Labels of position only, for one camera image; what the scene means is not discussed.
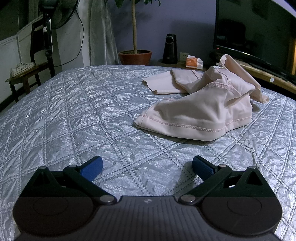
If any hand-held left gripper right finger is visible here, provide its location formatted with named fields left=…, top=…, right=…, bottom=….
left=177, top=155, right=277, bottom=205

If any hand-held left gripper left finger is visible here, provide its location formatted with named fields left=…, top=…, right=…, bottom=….
left=21, top=156, right=117, bottom=205

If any light pink garment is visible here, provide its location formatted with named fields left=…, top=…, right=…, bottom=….
left=134, top=54, right=270, bottom=141

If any silver quilted bedspread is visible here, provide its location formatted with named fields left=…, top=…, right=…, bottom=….
left=0, top=64, right=296, bottom=241

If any orange tissue pack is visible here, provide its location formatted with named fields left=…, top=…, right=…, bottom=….
left=186, top=55, right=203, bottom=69

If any light wooden television riser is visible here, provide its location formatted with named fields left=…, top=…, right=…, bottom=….
left=233, top=59, right=296, bottom=94

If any dark wooden chair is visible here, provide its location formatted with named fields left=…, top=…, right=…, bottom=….
left=5, top=21, right=56, bottom=102

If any potted tree in terracotta pot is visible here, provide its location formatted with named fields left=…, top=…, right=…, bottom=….
left=104, top=0, right=161, bottom=65

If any black speaker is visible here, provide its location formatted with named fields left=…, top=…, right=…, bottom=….
left=162, top=34, right=178, bottom=64

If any white sneaker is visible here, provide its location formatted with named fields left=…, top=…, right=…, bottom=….
left=10, top=61, right=36, bottom=77

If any pale grey curtain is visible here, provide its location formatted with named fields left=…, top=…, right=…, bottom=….
left=89, top=0, right=121, bottom=66

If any black television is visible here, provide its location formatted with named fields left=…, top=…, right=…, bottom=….
left=211, top=0, right=296, bottom=80

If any black standing fan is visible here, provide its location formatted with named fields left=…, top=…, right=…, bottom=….
left=28, top=0, right=79, bottom=77

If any black fan cable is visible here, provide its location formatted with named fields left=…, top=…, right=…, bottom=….
left=54, top=9, right=85, bottom=67

